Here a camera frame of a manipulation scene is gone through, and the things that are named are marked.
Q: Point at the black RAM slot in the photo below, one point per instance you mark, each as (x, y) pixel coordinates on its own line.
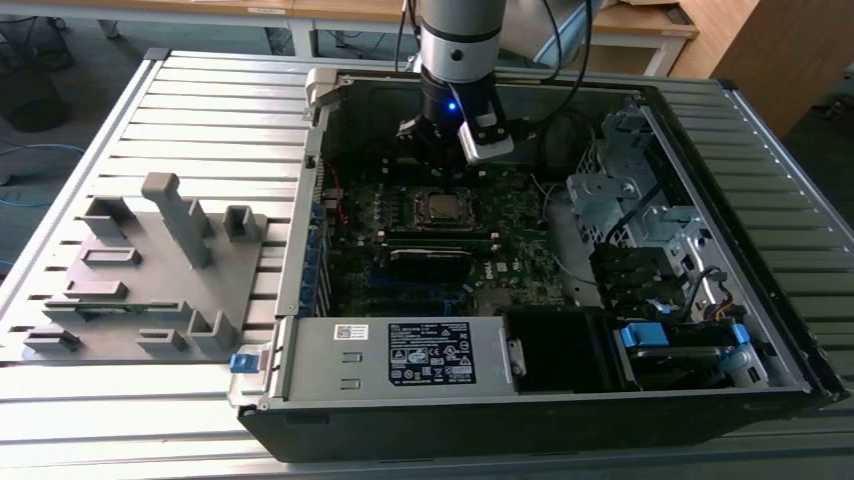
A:
(434, 240)
(434, 230)
(434, 245)
(434, 235)

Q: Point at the grey case latch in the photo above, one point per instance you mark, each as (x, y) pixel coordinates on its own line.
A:
(319, 85)

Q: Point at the silver metal disk bay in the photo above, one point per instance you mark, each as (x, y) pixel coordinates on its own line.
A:
(594, 192)

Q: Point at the green motherboard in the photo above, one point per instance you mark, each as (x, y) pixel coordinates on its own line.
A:
(527, 250)

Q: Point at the small graphics card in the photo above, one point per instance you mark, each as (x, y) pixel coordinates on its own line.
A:
(430, 267)

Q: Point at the grey chipset heat sink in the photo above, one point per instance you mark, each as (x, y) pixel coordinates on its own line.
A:
(495, 299)

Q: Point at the silver power supply unit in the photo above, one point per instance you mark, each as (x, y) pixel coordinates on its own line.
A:
(374, 365)

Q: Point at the wooden cabinet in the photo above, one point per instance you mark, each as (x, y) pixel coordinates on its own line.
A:
(768, 50)

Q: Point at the grey parts rack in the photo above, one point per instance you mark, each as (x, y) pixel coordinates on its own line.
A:
(160, 280)

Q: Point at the wide blue carrier tab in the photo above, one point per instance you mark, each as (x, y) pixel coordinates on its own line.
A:
(643, 335)

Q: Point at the blue plastic latch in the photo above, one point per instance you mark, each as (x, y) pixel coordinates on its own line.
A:
(242, 363)

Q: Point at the black waste bin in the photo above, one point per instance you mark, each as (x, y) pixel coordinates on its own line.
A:
(36, 115)

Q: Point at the green RAM stick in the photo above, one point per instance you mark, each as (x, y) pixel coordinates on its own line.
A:
(110, 310)

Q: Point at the narrow blue carrier tab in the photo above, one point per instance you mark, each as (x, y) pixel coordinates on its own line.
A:
(738, 334)

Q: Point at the open black PC case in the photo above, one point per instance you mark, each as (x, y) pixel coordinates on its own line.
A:
(534, 435)

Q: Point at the black wrist camera block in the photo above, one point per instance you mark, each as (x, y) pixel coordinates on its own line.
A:
(414, 132)

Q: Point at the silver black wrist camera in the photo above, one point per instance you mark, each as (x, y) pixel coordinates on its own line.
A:
(487, 145)

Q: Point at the wooden desk white frame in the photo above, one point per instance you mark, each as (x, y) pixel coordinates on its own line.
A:
(674, 30)
(200, 7)

